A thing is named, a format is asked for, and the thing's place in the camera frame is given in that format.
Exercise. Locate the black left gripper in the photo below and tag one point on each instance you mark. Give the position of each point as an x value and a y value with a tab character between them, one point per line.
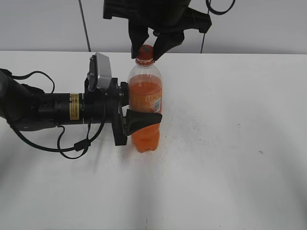
105	106

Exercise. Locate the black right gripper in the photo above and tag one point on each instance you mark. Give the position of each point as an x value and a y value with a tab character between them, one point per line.
167	17

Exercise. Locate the orange bottle cap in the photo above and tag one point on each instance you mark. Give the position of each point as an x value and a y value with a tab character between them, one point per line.
146	52

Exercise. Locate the orange tea plastic bottle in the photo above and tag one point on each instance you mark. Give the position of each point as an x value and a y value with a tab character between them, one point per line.
146	91

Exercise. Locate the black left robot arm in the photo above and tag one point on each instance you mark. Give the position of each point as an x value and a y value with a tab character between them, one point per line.
28	108

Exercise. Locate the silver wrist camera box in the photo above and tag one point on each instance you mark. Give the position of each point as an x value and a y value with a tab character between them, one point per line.
99	75

